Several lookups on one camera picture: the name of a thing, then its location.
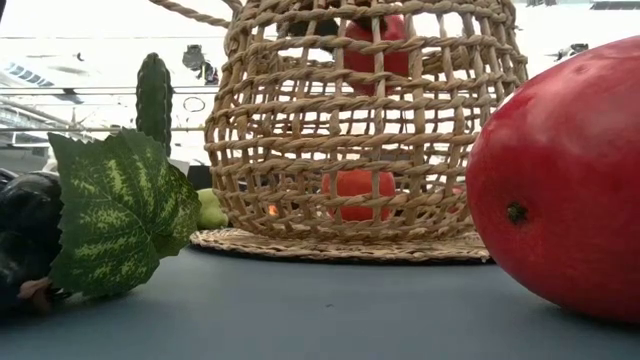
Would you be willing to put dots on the green cactus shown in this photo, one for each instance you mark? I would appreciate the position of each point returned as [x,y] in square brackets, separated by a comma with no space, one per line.
[154,100]

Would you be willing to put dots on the black grapes with leaf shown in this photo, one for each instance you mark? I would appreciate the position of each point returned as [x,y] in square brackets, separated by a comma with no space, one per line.
[115,210]

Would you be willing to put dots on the white hexagonal plant pot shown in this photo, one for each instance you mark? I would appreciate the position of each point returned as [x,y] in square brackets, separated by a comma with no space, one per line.
[181,167]

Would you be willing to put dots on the yellow-green pear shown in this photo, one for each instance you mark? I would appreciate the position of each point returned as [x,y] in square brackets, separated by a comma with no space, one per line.
[210,212]

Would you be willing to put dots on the orange-red round fruit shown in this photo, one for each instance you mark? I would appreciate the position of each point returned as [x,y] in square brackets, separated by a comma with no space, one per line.
[357,186]

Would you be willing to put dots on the woven wicker basket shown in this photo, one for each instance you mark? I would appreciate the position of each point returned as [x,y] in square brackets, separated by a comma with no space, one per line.
[325,247]

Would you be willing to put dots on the black ceiling-hung fixture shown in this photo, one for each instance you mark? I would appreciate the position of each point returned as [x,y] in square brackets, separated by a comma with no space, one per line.
[572,50]
[193,57]

